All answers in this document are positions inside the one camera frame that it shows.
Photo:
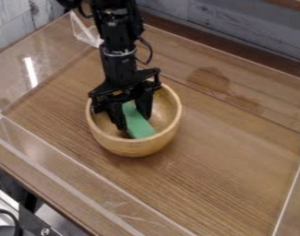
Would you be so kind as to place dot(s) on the black metal table bracket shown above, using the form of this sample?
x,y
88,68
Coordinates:
x,y
32,224

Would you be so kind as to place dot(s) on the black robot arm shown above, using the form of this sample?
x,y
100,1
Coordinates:
x,y
120,24

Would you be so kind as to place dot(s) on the brown wooden bowl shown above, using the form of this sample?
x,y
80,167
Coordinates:
x,y
167,113

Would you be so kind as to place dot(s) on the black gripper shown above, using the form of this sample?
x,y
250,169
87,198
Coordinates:
x,y
125,84

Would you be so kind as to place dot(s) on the green rectangular block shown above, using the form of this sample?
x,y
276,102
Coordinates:
x,y
139,126

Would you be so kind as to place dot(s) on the clear acrylic corner bracket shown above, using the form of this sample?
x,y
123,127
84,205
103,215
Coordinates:
x,y
84,34

